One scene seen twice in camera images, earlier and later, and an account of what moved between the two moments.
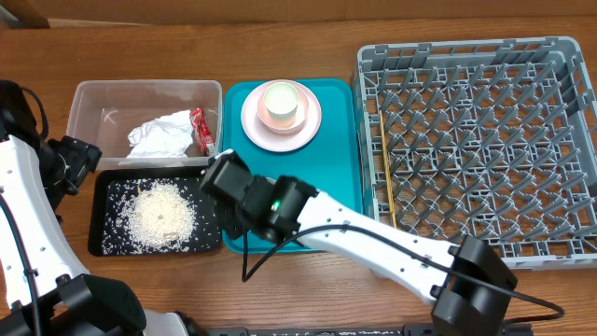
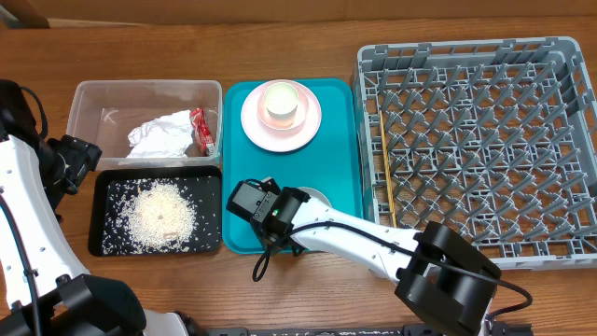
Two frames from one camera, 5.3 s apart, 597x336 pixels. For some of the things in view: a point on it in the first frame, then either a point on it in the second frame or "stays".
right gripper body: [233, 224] -> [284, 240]
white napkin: [170, 135] stays
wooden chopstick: [393, 214] stays
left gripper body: [66, 165] stays
